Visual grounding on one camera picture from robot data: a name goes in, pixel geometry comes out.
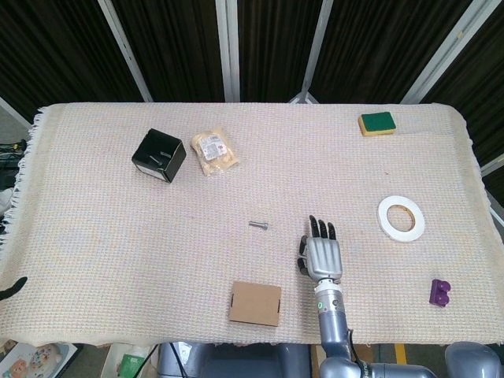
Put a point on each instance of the dark pleated curtain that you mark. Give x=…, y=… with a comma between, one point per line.
x=177, y=47

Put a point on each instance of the black open cardboard box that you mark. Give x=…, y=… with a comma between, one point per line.
x=173, y=163

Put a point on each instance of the grey robot torso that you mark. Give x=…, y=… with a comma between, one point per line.
x=236, y=362

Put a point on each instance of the clear bag of beige pieces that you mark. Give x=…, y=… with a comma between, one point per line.
x=214, y=151

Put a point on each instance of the purple plastic block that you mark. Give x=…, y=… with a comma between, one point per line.
x=439, y=295

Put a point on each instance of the white tape roll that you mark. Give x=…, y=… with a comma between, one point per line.
x=384, y=220

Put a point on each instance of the brown closed cardboard box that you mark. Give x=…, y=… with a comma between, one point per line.
x=255, y=303

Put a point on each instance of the silver bolt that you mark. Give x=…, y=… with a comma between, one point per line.
x=258, y=224

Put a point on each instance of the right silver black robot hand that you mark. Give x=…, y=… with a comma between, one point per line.
x=325, y=256

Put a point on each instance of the colourful printed box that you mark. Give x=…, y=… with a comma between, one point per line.
x=35, y=360

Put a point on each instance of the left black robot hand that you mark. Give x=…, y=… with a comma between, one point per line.
x=13, y=289

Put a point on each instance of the green packet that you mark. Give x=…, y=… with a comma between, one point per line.
x=132, y=362

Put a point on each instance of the yellow and green sponge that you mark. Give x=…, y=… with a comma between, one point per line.
x=377, y=123

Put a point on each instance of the white frame post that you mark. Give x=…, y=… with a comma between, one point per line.
x=492, y=167
x=441, y=51
x=126, y=51
x=13, y=112
x=313, y=51
x=229, y=51

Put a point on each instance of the beige woven tablecloth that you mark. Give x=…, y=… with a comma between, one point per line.
x=118, y=244

